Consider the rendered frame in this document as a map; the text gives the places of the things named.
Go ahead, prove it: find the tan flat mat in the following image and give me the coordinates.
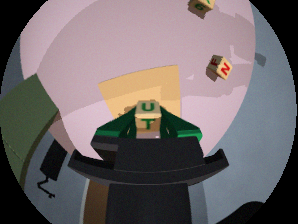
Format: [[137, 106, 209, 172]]
[[98, 65, 180, 119]]

